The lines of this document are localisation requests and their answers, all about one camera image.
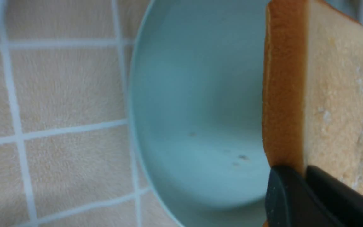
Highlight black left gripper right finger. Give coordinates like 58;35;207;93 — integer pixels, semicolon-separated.
306;166;363;227

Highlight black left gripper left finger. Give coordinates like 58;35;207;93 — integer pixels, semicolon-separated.
265;166;343;227

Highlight toast slice bottom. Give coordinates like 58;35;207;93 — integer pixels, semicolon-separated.
262;0;363;195

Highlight beige checkered tablecloth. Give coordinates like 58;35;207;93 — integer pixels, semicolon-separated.
0;0;177;227

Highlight mint green plate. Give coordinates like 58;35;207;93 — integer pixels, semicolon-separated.
128;0;269;227

